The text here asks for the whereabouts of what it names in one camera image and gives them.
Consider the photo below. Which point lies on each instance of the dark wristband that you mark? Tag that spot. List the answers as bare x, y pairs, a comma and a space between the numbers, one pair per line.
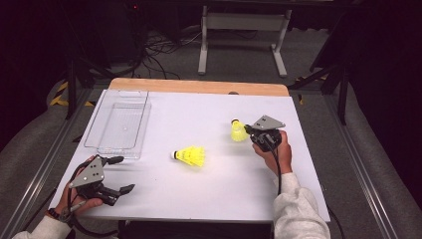
54, 213

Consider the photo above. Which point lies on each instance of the aluminium floor rail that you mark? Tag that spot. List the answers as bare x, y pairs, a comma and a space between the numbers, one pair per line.
43, 166
358, 159

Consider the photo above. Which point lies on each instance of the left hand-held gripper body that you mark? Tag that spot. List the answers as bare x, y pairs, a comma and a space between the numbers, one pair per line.
89, 174

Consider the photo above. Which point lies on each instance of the white metal stand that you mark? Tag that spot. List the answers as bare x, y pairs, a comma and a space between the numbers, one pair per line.
245, 21

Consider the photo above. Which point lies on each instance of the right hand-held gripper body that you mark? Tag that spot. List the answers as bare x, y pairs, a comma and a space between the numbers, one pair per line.
268, 132

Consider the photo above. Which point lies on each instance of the yellow shuttlecock dark cork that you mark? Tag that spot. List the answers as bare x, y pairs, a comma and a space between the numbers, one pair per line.
238, 132

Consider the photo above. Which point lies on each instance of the yellow black hazard tape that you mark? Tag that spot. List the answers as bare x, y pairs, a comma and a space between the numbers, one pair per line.
61, 87

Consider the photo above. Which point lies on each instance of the wooden table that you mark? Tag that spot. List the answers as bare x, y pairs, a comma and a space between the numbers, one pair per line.
199, 87

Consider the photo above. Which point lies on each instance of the black metal stand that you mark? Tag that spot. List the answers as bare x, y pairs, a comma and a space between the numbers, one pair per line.
70, 86
343, 96

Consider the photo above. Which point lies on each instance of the clear plastic tray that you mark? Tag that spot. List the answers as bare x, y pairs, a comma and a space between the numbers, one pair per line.
121, 122

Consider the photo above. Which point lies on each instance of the person's left hand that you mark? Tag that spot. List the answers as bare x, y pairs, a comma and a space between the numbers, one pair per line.
79, 201

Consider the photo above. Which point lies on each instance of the person's right hand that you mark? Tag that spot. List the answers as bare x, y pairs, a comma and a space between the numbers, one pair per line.
284, 156

